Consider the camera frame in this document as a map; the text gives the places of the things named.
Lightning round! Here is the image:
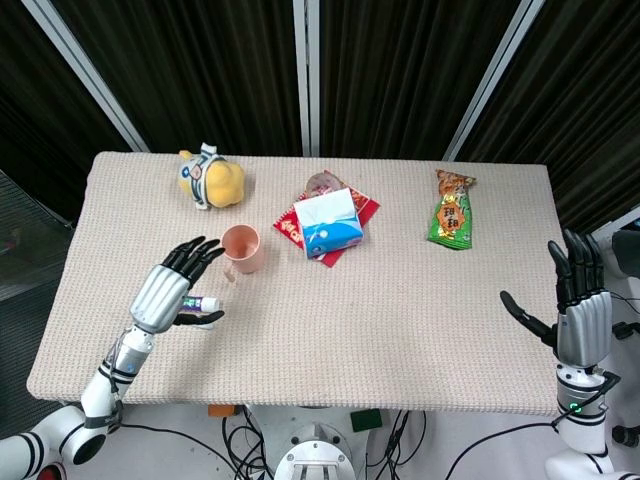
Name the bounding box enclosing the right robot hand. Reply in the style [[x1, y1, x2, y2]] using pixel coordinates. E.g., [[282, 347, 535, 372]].
[[499, 228, 615, 369]]

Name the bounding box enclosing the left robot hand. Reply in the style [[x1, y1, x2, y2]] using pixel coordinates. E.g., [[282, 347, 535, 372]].
[[128, 235, 227, 335]]

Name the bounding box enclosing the purple white toothpaste tube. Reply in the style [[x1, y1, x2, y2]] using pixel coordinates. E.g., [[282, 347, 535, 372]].
[[180, 294, 222, 331]]

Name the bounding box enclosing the pink ribbed cup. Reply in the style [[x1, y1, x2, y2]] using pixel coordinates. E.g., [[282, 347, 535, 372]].
[[220, 224, 265, 287]]

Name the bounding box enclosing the black device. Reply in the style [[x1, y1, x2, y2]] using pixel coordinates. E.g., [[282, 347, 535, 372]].
[[612, 229, 640, 279]]

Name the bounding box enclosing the yellow plush toy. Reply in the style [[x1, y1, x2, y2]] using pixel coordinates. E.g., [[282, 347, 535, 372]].
[[177, 142, 247, 211]]

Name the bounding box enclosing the dark mesh panel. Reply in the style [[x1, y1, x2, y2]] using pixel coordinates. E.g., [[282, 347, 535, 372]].
[[0, 168, 75, 301]]

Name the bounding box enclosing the green orange snack bag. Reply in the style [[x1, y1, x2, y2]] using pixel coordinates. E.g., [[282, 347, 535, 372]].
[[426, 168, 477, 252]]

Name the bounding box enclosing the blue tissue pack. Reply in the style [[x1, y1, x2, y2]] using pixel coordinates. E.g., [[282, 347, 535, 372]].
[[292, 188, 365, 260]]

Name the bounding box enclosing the beige waffle tablecloth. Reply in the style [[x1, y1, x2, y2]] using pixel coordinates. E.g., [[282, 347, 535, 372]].
[[25, 151, 604, 417]]

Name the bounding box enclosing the white robot torso base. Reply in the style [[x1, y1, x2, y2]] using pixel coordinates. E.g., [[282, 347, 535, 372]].
[[244, 404, 401, 480]]

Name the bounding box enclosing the black pleated curtain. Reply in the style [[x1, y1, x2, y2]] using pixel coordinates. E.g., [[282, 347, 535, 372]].
[[457, 0, 640, 234], [318, 0, 524, 161], [49, 0, 304, 156], [0, 0, 132, 221]]

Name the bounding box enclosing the red paper packet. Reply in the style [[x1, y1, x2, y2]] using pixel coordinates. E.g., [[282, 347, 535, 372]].
[[272, 169, 381, 269]]

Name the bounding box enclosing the dark green box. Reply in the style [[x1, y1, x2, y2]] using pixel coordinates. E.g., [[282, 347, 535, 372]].
[[349, 408, 384, 433]]

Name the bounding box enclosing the white partition frame post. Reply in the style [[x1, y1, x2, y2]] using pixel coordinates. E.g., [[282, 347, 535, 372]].
[[442, 0, 546, 162], [589, 204, 640, 236], [19, 0, 151, 153], [292, 0, 322, 157]]

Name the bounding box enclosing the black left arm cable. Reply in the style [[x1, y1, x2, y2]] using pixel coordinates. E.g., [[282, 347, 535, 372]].
[[104, 334, 241, 480]]

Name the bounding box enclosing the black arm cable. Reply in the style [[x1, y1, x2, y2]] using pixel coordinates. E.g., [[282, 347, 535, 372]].
[[104, 334, 241, 480], [443, 369, 622, 480]]

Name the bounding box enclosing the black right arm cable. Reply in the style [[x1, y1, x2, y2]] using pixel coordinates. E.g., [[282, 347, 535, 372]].
[[443, 369, 622, 480]]

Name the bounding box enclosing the black floor cable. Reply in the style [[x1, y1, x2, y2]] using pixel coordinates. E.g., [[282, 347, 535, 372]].
[[219, 407, 276, 480], [364, 408, 429, 480]]

